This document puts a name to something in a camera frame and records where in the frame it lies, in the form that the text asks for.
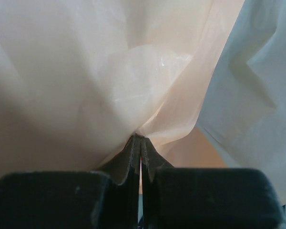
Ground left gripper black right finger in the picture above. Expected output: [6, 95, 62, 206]
[141, 137, 284, 229]

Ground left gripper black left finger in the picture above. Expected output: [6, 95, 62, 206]
[0, 135, 141, 229]

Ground kraft wrapping paper sheet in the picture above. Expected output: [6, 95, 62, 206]
[0, 0, 286, 203]

